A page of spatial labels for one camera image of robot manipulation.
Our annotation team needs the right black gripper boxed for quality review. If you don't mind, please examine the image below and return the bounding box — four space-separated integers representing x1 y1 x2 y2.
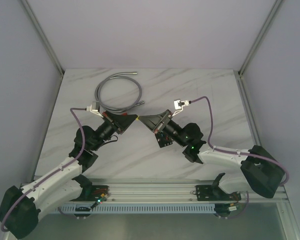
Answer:
138 109 187 148

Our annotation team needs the black fuse box base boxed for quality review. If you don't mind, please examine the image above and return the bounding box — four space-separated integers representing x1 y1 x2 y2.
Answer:
155 132 173 148

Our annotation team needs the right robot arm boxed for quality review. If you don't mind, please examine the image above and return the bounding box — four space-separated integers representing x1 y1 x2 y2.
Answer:
138 110 285 200

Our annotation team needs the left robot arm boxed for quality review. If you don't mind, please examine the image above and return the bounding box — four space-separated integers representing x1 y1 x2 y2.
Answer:
0 111 138 239

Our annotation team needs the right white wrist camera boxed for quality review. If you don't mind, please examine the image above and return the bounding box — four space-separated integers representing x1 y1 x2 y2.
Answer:
172 99 191 117

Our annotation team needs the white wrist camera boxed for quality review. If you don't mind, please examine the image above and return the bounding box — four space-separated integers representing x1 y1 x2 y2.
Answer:
86 101 103 118
172 99 191 117

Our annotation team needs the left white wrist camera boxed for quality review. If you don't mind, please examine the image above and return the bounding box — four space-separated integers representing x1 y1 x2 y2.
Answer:
86 101 103 118

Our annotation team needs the grey coiled metal hose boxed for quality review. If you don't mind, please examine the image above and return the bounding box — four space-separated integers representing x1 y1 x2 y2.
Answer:
94 71 146 112

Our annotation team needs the aluminium rail frame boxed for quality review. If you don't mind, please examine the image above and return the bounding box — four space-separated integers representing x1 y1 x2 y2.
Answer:
16 178 289 202

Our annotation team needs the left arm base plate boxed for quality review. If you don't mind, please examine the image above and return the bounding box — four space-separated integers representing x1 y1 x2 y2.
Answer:
71 185 109 202

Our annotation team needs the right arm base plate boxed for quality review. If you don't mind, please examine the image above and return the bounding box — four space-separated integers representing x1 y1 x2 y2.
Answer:
193 185 242 202

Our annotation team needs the white slotted cable duct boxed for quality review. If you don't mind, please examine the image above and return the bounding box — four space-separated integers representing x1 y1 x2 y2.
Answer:
54 203 216 215

